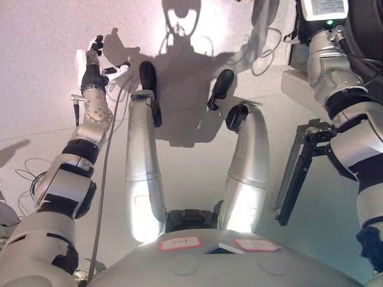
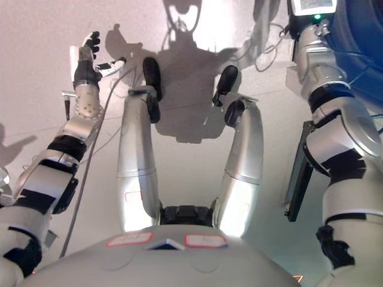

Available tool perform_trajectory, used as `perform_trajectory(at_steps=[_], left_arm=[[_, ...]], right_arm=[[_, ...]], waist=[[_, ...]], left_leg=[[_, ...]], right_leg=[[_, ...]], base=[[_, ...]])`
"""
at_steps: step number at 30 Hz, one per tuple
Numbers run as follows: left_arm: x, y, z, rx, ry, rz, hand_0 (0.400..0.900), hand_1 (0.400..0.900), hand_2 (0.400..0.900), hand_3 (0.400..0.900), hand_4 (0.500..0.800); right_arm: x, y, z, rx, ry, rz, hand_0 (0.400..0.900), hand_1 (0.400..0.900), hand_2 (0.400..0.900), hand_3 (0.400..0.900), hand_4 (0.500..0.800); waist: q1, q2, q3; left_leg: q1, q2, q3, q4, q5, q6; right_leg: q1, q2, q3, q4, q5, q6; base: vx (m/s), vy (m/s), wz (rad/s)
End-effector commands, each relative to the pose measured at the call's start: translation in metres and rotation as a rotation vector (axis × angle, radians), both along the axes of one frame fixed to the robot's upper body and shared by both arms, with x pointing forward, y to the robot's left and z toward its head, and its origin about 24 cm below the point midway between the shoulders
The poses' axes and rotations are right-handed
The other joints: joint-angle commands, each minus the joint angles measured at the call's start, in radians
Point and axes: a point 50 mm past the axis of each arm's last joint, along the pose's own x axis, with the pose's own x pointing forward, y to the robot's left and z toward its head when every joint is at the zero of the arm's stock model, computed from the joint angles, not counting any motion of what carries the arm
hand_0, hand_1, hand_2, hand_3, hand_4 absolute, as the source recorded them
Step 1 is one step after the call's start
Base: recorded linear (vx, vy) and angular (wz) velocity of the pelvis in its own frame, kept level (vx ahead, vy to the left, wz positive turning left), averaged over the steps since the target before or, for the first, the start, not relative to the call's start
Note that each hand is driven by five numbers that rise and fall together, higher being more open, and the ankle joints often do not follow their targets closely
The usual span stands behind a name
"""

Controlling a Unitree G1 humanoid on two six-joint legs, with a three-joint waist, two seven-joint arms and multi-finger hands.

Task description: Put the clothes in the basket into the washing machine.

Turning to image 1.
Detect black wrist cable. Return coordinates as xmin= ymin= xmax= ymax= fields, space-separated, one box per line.
xmin=335 ymin=25 xmax=383 ymax=87

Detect silver robot leg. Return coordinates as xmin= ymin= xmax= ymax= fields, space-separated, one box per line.
xmin=124 ymin=61 xmax=167 ymax=243
xmin=207 ymin=69 xmax=269 ymax=234

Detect grey tether cable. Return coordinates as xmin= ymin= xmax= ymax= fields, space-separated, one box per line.
xmin=86 ymin=74 xmax=133 ymax=286

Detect black metal frame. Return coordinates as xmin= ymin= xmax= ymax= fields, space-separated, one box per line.
xmin=274 ymin=118 xmax=341 ymax=227

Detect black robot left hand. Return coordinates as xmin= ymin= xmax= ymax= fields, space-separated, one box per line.
xmin=80 ymin=35 xmax=131 ymax=89

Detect rounded red-bordered white label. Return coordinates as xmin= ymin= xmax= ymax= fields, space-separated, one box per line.
xmin=158 ymin=236 xmax=203 ymax=252

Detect thin black floor wires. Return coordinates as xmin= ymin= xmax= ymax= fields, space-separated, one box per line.
xmin=14 ymin=157 xmax=54 ymax=219

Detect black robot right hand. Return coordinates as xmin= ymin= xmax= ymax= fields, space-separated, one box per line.
xmin=294 ymin=0 xmax=351 ymax=45

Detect silver robot left leg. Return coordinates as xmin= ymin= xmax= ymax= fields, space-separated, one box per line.
xmin=124 ymin=61 xmax=167 ymax=243

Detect white cabinet side panel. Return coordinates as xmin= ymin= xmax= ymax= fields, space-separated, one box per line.
xmin=281 ymin=68 xmax=327 ymax=104

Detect hexagonal red-bordered white label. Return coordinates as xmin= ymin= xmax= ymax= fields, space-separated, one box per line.
xmin=234 ymin=238 xmax=281 ymax=252

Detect silver robot right leg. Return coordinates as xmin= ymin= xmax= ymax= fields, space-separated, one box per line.
xmin=207 ymin=69 xmax=269 ymax=234

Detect grey robot torso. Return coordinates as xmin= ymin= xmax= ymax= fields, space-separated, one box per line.
xmin=86 ymin=209 xmax=383 ymax=287

